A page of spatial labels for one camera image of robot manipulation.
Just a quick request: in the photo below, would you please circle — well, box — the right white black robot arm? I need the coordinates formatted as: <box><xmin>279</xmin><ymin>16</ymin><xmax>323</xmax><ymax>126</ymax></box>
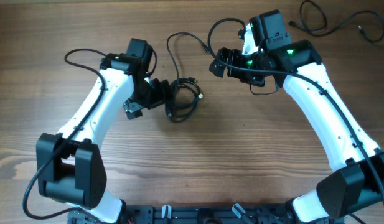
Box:
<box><xmin>210</xmin><ymin>10</ymin><xmax>384</xmax><ymax>223</ymax></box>

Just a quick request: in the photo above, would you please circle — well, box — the thick black cable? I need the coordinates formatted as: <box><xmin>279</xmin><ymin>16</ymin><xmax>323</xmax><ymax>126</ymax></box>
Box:
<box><xmin>164</xmin><ymin>77</ymin><xmax>204</xmax><ymax>123</ymax></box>

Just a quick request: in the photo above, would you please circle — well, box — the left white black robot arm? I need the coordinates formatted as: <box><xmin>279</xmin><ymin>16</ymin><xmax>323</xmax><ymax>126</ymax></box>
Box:
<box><xmin>31</xmin><ymin>39</ymin><xmax>172</xmax><ymax>223</ymax></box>

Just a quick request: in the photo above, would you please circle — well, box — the thin black cable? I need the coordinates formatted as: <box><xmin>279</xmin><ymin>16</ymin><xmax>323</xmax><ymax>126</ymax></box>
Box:
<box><xmin>166</xmin><ymin>32</ymin><xmax>211</xmax><ymax>86</ymax></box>

